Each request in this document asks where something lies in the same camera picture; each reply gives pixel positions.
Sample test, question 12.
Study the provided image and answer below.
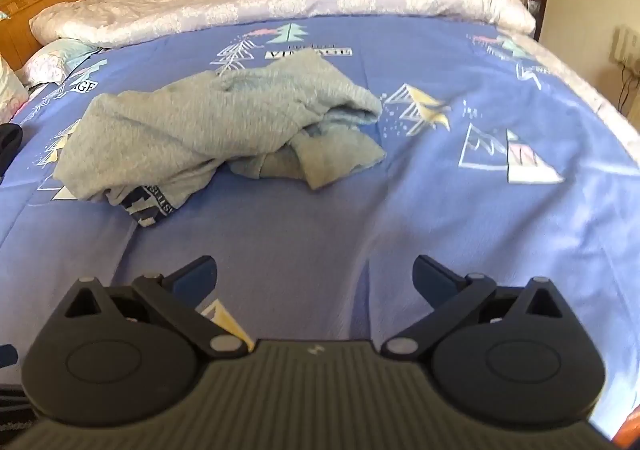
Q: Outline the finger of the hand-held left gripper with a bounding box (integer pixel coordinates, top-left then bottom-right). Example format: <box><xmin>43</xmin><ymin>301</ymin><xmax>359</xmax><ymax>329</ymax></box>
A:
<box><xmin>0</xmin><ymin>123</ymin><xmax>24</xmax><ymax>177</ymax></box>

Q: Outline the black cable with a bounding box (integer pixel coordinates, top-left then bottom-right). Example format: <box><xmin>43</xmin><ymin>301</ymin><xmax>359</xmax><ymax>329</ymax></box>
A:
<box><xmin>617</xmin><ymin>63</ymin><xmax>640</xmax><ymax>113</ymax></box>

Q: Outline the blue printed bed sheet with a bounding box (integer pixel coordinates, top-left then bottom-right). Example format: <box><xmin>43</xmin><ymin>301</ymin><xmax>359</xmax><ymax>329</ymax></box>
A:
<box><xmin>0</xmin><ymin>15</ymin><xmax>640</xmax><ymax>436</ymax></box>

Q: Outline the pink floral pillow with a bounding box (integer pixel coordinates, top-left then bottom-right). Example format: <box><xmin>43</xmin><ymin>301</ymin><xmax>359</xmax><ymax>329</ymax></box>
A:
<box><xmin>0</xmin><ymin>59</ymin><xmax>29</xmax><ymax>125</ymax></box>

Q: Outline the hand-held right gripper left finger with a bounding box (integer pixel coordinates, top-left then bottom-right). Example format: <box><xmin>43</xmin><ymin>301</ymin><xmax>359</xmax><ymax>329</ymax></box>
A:
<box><xmin>64</xmin><ymin>256</ymin><xmax>251</xmax><ymax>358</ymax></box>

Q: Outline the light floral pillow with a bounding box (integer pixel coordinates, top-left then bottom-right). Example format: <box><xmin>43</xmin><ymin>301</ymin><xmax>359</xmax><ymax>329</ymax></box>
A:
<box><xmin>22</xmin><ymin>38</ymin><xmax>103</xmax><ymax>87</ymax></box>

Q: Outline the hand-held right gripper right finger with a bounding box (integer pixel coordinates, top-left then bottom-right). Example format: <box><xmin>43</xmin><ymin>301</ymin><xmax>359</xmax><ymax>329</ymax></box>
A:
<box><xmin>382</xmin><ymin>255</ymin><xmax>578</xmax><ymax>360</ymax></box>

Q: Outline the white wall socket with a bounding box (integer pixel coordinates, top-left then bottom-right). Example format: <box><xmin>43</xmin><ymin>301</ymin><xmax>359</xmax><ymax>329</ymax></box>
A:
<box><xmin>611</xmin><ymin>25</ymin><xmax>640</xmax><ymax>67</ymax></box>

